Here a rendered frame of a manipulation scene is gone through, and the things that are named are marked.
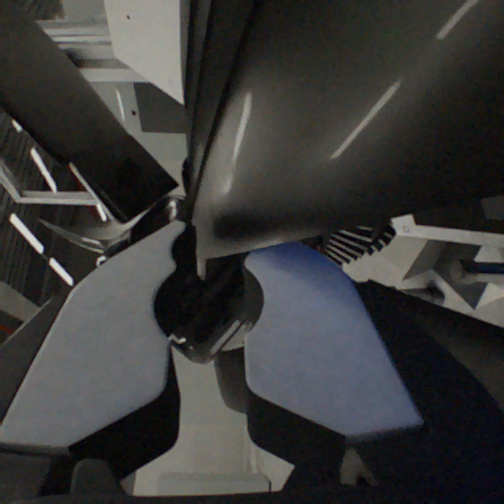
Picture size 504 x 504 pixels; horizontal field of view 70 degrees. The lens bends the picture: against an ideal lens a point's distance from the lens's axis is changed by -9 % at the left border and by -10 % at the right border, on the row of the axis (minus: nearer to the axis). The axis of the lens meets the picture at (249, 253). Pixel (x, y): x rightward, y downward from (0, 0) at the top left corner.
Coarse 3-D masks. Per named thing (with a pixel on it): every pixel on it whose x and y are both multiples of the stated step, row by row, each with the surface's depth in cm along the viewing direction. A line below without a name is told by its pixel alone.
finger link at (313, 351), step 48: (288, 288) 9; (336, 288) 9; (288, 336) 7; (336, 336) 7; (288, 384) 6; (336, 384) 6; (384, 384) 6; (288, 432) 6; (336, 432) 5; (384, 432) 5
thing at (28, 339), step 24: (48, 312) 8; (24, 336) 7; (0, 360) 7; (24, 360) 7; (0, 384) 6; (0, 408) 6; (0, 456) 5; (24, 456) 5; (48, 456) 5; (0, 480) 5; (24, 480) 5; (48, 480) 5
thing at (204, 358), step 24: (144, 216) 30; (168, 216) 28; (120, 240) 28; (312, 240) 30; (216, 264) 27; (192, 288) 26; (216, 288) 27; (240, 288) 28; (192, 312) 26; (216, 312) 27; (240, 312) 29; (192, 336) 26; (216, 336) 28; (192, 360) 32
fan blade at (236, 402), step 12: (240, 348) 41; (216, 360) 42; (228, 360) 42; (240, 360) 42; (216, 372) 45; (228, 372) 44; (240, 372) 44; (228, 384) 47; (240, 384) 46; (228, 396) 51; (240, 396) 50; (240, 408) 55
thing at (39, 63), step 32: (0, 0) 32; (0, 32) 28; (32, 32) 34; (0, 64) 26; (32, 64) 30; (64, 64) 35; (0, 96) 24; (32, 96) 28; (64, 96) 31; (96, 96) 36; (32, 128) 26; (64, 128) 29; (96, 128) 33; (64, 160) 27
